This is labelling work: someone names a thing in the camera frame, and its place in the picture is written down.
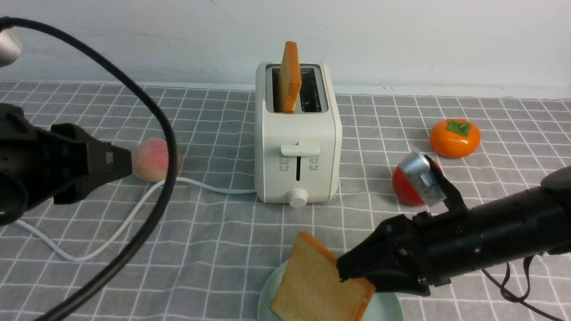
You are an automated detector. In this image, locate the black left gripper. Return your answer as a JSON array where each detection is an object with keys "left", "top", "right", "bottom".
[{"left": 0, "top": 103, "right": 132, "bottom": 226}]

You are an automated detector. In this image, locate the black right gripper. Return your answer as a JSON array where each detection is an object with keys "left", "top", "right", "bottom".
[{"left": 336, "top": 213, "right": 476, "bottom": 297}]

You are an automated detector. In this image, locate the toast slice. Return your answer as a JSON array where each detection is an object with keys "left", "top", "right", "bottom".
[
  {"left": 269, "top": 232, "right": 376, "bottom": 321},
  {"left": 277, "top": 41, "right": 302, "bottom": 114}
]

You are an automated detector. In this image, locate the pink peach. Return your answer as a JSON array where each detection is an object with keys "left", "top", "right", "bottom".
[{"left": 132, "top": 138, "right": 169, "bottom": 183}]

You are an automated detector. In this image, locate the light green plate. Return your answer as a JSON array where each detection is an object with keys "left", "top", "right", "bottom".
[{"left": 257, "top": 260, "right": 404, "bottom": 321}]

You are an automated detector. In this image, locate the red apple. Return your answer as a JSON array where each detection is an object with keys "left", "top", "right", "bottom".
[{"left": 392, "top": 161, "right": 445, "bottom": 207}]

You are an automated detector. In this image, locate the white two-slot toaster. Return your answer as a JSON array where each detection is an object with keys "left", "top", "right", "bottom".
[{"left": 254, "top": 62, "right": 343, "bottom": 208}]

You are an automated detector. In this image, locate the grey checked tablecloth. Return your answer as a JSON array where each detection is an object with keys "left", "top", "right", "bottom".
[{"left": 1, "top": 81, "right": 570, "bottom": 321}]

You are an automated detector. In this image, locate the orange persimmon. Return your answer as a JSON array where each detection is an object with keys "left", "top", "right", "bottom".
[{"left": 430, "top": 119, "right": 481, "bottom": 159}]

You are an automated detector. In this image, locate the white power cord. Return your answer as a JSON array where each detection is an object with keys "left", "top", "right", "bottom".
[{"left": 13, "top": 177, "right": 257, "bottom": 263}]

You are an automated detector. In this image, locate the black thick cable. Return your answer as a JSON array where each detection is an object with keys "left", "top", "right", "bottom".
[{"left": 0, "top": 16, "right": 178, "bottom": 321}]

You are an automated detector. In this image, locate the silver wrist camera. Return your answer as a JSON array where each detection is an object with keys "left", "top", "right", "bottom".
[
  {"left": 0, "top": 29, "right": 23, "bottom": 68},
  {"left": 397, "top": 152, "right": 445, "bottom": 207}
]

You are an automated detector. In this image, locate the thin black cable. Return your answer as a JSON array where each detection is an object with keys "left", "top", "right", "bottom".
[{"left": 480, "top": 255, "right": 571, "bottom": 321}]

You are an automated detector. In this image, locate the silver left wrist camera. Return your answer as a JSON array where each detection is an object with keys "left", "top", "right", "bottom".
[{"left": 0, "top": 29, "right": 23, "bottom": 68}]

